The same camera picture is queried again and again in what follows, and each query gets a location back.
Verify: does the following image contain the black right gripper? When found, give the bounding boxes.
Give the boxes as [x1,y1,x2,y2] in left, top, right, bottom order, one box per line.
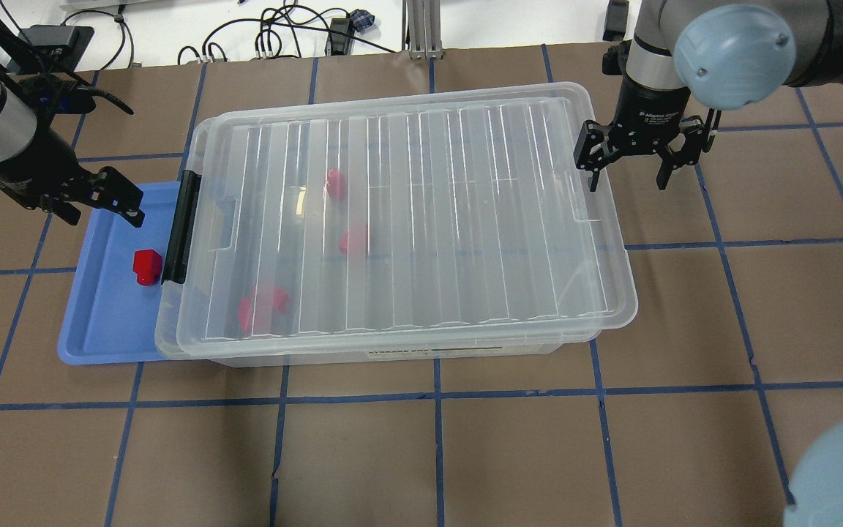
[573,81,722,193]

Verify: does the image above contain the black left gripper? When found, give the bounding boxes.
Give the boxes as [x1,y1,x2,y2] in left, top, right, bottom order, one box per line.
[0,159,145,228]

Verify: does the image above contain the red block from tray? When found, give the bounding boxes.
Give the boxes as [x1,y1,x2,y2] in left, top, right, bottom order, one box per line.
[132,249,163,287]

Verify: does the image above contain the clear plastic box lid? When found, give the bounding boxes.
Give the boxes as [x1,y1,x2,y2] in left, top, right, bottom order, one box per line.
[154,82,639,361]

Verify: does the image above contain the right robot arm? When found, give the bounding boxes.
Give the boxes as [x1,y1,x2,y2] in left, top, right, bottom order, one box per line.
[573,1,843,191]

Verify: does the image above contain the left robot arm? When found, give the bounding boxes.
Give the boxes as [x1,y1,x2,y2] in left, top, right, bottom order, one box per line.
[0,73,145,228]

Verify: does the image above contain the clear plastic storage box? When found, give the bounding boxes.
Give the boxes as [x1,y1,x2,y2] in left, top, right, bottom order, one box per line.
[154,82,639,368]

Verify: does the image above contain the blue plastic tray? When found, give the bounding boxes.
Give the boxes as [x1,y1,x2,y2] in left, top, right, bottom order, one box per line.
[57,182,180,365]

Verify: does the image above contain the black power adapter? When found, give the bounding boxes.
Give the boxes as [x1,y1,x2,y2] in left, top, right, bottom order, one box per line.
[19,24,96,71]

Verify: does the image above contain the red block near latch lower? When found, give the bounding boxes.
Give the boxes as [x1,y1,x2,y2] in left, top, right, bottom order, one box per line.
[236,296,255,337]

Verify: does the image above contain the red block latch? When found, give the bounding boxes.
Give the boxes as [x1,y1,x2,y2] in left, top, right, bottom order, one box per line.
[236,296,255,337]
[255,285,291,314]

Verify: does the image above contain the red block far corner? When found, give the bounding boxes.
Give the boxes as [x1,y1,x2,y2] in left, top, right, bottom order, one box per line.
[325,169,348,201]

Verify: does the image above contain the red block middle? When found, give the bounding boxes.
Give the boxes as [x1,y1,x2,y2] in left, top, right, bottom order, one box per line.
[339,224,371,258]

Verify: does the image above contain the black box latch handle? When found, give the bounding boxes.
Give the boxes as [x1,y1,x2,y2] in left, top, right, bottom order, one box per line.
[162,170,202,285]

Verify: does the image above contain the aluminium frame post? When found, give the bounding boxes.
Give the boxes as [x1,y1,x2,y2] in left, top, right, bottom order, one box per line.
[402,1,444,60]

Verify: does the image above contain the black cables bundle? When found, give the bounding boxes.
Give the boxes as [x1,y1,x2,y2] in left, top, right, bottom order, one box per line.
[63,0,400,67]

